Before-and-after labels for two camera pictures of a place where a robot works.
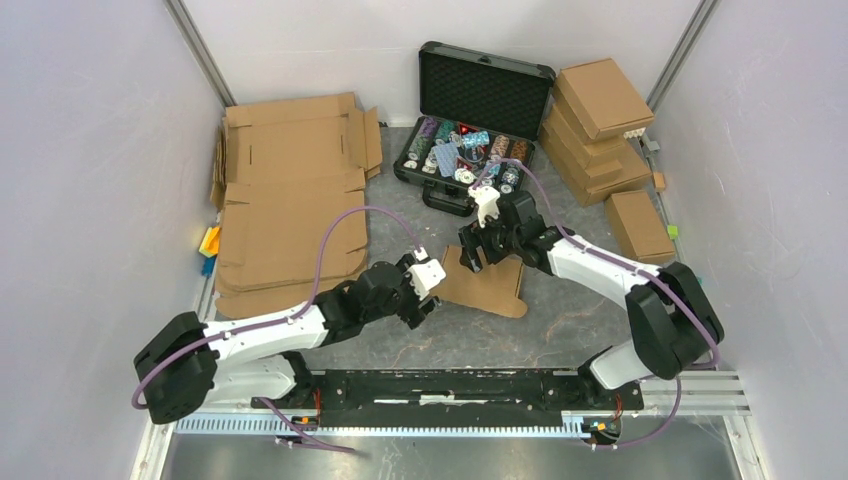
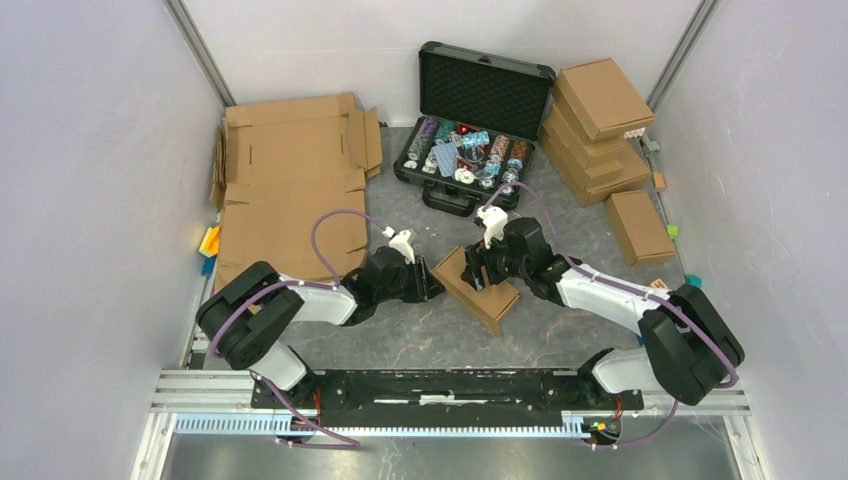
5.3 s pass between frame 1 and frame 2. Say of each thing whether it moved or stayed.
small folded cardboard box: stayed
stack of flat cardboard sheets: stayed
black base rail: stayed
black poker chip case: stayed
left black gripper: moved
